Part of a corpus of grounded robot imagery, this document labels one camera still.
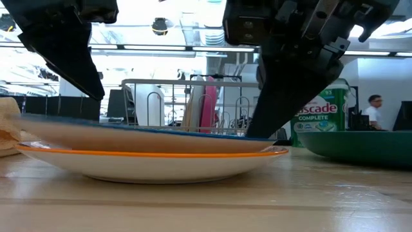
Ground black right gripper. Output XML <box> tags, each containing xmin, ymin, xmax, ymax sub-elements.
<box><xmin>246</xmin><ymin>0</ymin><xmax>400</xmax><ymax>139</ymax></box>

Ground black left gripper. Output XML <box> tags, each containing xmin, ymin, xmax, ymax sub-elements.
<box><xmin>0</xmin><ymin>0</ymin><xmax>106</xmax><ymax>101</ymax></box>

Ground magenta plate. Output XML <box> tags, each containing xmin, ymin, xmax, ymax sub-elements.
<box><xmin>199</xmin><ymin>76</ymin><xmax>218</xmax><ymax>133</ymax></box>

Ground beige ceramic plate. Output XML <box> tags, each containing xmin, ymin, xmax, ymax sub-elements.
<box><xmin>180</xmin><ymin>75</ymin><xmax>206</xmax><ymax>131</ymax></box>

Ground blue-rimmed cream plate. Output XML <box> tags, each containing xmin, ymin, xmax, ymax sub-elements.
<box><xmin>12</xmin><ymin>113</ymin><xmax>278</xmax><ymax>155</ymax></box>

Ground orange patterned plate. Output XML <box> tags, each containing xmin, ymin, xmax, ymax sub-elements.
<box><xmin>15</xmin><ymin>143</ymin><xmax>290</xmax><ymax>185</ymax></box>

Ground black partition panels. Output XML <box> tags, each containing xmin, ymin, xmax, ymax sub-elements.
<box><xmin>22</xmin><ymin>95</ymin><xmax>102</xmax><ymax>122</ymax></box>

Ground green Cascade detergent tub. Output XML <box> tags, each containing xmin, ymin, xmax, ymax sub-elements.
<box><xmin>289</xmin><ymin>78</ymin><xmax>351</xmax><ymax>148</ymax></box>

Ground black monitor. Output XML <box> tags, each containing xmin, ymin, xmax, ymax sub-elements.
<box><xmin>106</xmin><ymin>89</ymin><xmax>129</xmax><ymax>119</ymax></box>
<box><xmin>392</xmin><ymin>101</ymin><xmax>412</xmax><ymax>132</ymax></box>

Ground black desktop equipment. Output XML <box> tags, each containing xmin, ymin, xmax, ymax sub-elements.
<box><xmin>347</xmin><ymin>86</ymin><xmax>371</xmax><ymax>131</ymax></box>

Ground yellow cloth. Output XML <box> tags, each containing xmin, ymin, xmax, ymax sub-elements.
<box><xmin>0</xmin><ymin>97</ymin><xmax>23</xmax><ymax>158</ymax></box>

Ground green bowl white inside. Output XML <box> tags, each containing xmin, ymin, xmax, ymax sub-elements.
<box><xmin>295</xmin><ymin>130</ymin><xmax>412</xmax><ymax>171</ymax></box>

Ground person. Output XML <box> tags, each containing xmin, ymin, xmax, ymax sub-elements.
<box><xmin>363</xmin><ymin>94</ymin><xmax>384</xmax><ymax>131</ymax></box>

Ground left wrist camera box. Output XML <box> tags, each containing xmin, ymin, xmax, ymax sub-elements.
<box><xmin>79</xmin><ymin>0</ymin><xmax>119</xmax><ymax>24</ymax></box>

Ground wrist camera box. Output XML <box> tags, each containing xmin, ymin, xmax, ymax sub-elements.
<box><xmin>79</xmin><ymin>0</ymin><xmax>119</xmax><ymax>24</ymax></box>
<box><xmin>222</xmin><ymin>0</ymin><xmax>277</xmax><ymax>46</ymax></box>

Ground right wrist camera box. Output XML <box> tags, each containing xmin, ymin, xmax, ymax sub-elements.
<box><xmin>222</xmin><ymin>0</ymin><xmax>277</xmax><ymax>46</ymax></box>

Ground metal wire dish rack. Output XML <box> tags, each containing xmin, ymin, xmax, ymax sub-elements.
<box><xmin>121</xmin><ymin>79</ymin><xmax>261</xmax><ymax>135</ymax></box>

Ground ceiling light rail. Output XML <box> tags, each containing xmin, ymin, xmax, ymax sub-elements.
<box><xmin>0</xmin><ymin>41</ymin><xmax>412</xmax><ymax>59</ymax></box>

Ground black ceiling dome camera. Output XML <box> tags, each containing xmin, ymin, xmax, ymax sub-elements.
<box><xmin>151</xmin><ymin>17</ymin><xmax>169</xmax><ymax>36</ymax></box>

